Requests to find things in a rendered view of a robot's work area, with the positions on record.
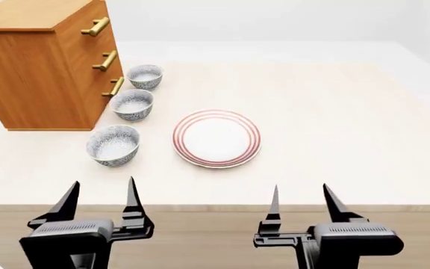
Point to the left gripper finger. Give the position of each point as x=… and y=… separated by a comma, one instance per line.
x=65, y=206
x=133, y=208

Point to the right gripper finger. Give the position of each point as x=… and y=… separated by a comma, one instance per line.
x=273, y=214
x=339, y=208

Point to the large patterned grey bowl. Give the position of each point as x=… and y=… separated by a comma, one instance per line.
x=113, y=145

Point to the white plate with red rings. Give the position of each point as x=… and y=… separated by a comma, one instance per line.
x=217, y=138

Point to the medium patterned grey bowl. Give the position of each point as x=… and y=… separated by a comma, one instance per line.
x=131, y=104

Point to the small patterned grey bowl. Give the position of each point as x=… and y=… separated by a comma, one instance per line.
x=145, y=76

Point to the wooden drawer cabinet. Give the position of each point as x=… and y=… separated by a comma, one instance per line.
x=36, y=73

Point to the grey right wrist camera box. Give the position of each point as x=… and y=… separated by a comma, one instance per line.
x=353, y=230

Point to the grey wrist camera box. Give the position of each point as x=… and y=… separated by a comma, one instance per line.
x=353, y=230
x=73, y=227

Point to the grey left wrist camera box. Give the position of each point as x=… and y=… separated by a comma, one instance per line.
x=73, y=227

